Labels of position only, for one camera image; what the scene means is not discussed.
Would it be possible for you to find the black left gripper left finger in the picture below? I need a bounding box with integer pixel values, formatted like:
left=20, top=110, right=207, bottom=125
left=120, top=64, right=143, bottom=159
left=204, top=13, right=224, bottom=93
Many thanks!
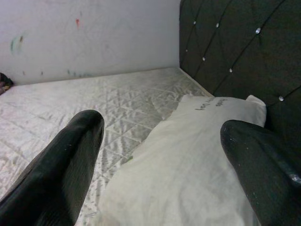
left=0, top=109, right=105, bottom=226

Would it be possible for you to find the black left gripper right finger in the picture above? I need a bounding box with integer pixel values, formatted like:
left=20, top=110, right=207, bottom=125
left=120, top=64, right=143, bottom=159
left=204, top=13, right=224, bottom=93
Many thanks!
left=220, top=119, right=301, bottom=226

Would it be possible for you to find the black tufted headboard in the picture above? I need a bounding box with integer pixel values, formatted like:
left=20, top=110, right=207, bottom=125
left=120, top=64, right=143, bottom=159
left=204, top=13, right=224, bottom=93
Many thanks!
left=179, top=0, right=301, bottom=151

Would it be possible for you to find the beige quilted mattress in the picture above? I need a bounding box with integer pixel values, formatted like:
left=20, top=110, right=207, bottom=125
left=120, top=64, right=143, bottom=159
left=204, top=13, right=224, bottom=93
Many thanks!
left=0, top=67, right=214, bottom=226

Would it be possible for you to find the white pillow with text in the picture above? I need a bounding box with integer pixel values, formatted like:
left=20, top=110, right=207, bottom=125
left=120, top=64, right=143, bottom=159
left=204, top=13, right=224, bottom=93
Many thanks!
left=93, top=94, right=268, bottom=226

